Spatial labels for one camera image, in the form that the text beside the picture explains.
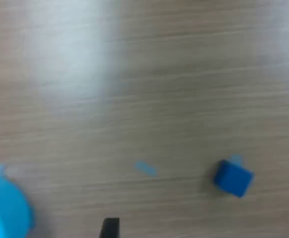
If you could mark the small blue cube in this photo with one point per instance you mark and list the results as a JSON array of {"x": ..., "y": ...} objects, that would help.
[{"x": 234, "y": 178}]

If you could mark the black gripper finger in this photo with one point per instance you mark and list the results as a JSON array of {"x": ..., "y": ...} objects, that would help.
[{"x": 109, "y": 229}]

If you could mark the blue plastic cup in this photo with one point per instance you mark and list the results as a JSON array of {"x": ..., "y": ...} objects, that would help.
[{"x": 8, "y": 205}]

